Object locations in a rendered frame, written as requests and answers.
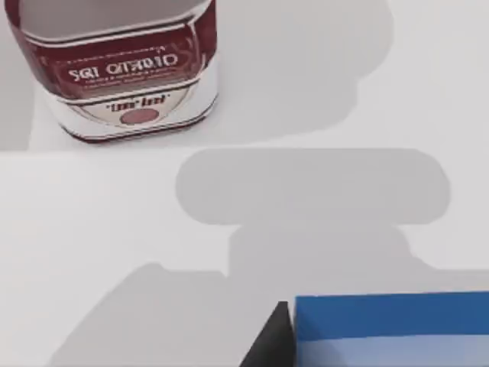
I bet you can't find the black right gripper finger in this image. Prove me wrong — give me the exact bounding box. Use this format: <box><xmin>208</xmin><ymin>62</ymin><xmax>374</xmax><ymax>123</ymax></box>
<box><xmin>239</xmin><ymin>300</ymin><xmax>296</xmax><ymax>367</ymax></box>

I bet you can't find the blue box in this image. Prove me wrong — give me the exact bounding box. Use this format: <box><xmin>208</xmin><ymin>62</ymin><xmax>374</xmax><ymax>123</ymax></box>
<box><xmin>292</xmin><ymin>291</ymin><xmax>489</xmax><ymax>367</ymax></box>

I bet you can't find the red and white can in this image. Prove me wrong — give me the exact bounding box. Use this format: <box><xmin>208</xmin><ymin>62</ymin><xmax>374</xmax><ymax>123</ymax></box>
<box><xmin>4</xmin><ymin>0</ymin><xmax>220</xmax><ymax>145</ymax></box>

